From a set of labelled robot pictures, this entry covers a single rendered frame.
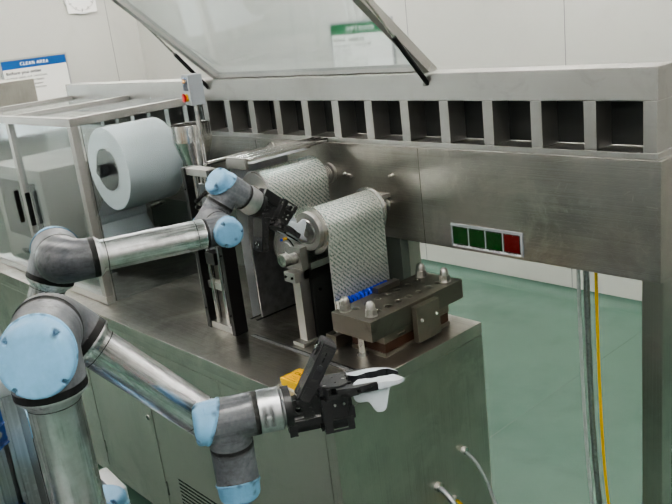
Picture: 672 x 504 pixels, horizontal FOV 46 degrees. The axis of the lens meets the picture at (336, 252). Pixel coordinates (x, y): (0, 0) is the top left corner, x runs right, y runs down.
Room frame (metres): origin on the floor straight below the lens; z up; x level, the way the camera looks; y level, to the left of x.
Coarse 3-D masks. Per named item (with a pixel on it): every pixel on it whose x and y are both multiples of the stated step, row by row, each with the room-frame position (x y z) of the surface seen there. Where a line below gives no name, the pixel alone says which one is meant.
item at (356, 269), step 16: (384, 240) 2.35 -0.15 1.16; (336, 256) 2.21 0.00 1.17; (352, 256) 2.26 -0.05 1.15; (368, 256) 2.30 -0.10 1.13; (384, 256) 2.34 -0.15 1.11; (336, 272) 2.21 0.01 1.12; (352, 272) 2.25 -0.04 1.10; (368, 272) 2.29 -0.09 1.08; (384, 272) 2.34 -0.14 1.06; (336, 288) 2.20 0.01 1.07; (352, 288) 2.25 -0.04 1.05
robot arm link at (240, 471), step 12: (252, 444) 1.20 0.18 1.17; (216, 456) 1.18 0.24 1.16; (228, 456) 1.18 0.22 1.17; (240, 456) 1.18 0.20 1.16; (252, 456) 1.20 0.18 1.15; (216, 468) 1.19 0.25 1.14; (228, 468) 1.18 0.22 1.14; (240, 468) 1.18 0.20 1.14; (252, 468) 1.19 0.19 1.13; (216, 480) 1.19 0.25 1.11; (228, 480) 1.18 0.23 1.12; (240, 480) 1.18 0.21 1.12; (252, 480) 1.19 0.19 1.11; (228, 492) 1.18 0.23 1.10; (240, 492) 1.18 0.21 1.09; (252, 492) 1.19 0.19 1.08
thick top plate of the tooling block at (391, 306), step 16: (400, 288) 2.26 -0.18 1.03; (416, 288) 2.24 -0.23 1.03; (432, 288) 2.23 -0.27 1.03; (448, 288) 2.23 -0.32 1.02; (352, 304) 2.17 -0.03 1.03; (384, 304) 2.14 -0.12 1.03; (400, 304) 2.13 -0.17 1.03; (416, 304) 2.14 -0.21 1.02; (448, 304) 2.23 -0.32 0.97; (336, 320) 2.12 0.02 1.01; (352, 320) 2.07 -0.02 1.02; (368, 320) 2.03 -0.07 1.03; (384, 320) 2.05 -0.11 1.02; (400, 320) 2.09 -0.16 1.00; (352, 336) 2.07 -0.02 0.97; (368, 336) 2.02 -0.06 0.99; (384, 336) 2.05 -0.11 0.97
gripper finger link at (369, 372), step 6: (354, 372) 1.29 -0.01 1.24; (360, 372) 1.28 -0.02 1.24; (366, 372) 1.28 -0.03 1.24; (372, 372) 1.28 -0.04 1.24; (378, 372) 1.28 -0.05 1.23; (384, 372) 1.28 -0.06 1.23; (390, 372) 1.28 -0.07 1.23; (396, 372) 1.29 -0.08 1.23; (348, 378) 1.27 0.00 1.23; (354, 378) 1.27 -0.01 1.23; (360, 378) 1.27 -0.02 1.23
